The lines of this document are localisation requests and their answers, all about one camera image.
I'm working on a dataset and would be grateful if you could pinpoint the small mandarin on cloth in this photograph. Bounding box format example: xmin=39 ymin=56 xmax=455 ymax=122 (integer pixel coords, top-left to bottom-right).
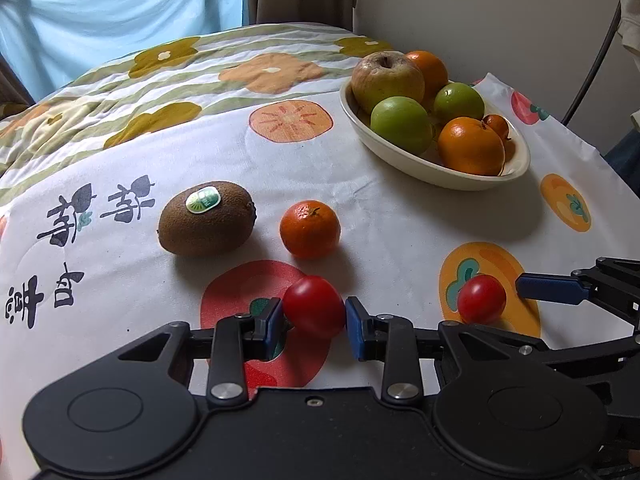
xmin=279 ymin=200 xmax=341 ymax=260

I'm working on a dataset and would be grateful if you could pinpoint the large orange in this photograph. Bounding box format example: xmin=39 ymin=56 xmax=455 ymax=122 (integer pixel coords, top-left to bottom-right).
xmin=406 ymin=50 xmax=449 ymax=107
xmin=437 ymin=117 xmax=506 ymax=177

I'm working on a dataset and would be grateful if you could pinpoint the brown left curtain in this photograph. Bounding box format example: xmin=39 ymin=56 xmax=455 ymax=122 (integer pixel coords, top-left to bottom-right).
xmin=0 ymin=55 xmax=35 ymax=106

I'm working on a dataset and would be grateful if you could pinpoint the large yellowish apple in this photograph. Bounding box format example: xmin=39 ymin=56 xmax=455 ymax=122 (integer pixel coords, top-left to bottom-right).
xmin=350 ymin=51 xmax=425 ymax=114

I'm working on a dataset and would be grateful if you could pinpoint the small mandarin in bowl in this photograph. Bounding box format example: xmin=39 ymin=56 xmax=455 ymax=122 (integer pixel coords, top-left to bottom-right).
xmin=483 ymin=114 xmax=510 ymax=142

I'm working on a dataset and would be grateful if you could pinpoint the brown kiwi with sticker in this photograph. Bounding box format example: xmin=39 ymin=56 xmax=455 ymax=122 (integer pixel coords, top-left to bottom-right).
xmin=157 ymin=181 xmax=257 ymax=257

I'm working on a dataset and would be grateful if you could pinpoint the red cherry tomato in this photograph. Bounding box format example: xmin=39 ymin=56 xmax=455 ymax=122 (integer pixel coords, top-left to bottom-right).
xmin=458 ymin=274 xmax=506 ymax=324
xmin=282 ymin=275 xmax=346 ymax=339

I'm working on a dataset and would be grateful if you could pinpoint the green apple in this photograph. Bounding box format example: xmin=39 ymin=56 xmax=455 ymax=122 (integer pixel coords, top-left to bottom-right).
xmin=434 ymin=82 xmax=485 ymax=124
xmin=370 ymin=96 xmax=433 ymax=155

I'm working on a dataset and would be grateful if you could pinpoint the green apple in bowl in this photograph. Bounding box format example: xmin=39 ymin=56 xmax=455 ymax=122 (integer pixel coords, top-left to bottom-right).
xmin=434 ymin=82 xmax=485 ymax=124

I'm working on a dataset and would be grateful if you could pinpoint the floral striped duvet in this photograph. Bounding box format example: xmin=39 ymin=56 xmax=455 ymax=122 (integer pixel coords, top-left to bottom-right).
xmin=1 ymin=23 xmax=392 ymax=204

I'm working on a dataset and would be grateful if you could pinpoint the light blue window sheet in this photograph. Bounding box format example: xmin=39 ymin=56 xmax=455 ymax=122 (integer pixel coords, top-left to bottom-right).
xmin=1 ymin=0 xmax=244 ymax=100

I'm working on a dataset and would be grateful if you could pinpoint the white fruit-print cloth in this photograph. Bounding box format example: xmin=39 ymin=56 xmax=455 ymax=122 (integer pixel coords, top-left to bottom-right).
xmin=1 ymin=76 xmax=639 ymax=479

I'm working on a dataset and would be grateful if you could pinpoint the black cable on wall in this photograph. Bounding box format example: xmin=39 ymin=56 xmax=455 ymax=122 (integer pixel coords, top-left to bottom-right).
xmin=560 ymin=1 xmax=624 ymax=127

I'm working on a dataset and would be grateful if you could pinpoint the large orange in bowl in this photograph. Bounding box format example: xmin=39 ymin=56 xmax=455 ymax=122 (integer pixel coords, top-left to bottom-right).
xmin=437 ymin=117 xmax=506 ymax=177

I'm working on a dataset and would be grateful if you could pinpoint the cream ceramic fruit bowl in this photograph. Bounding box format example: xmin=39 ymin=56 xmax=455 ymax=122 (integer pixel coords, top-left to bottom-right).
xmin=340 ymin=80 xmax=530 ymax=191

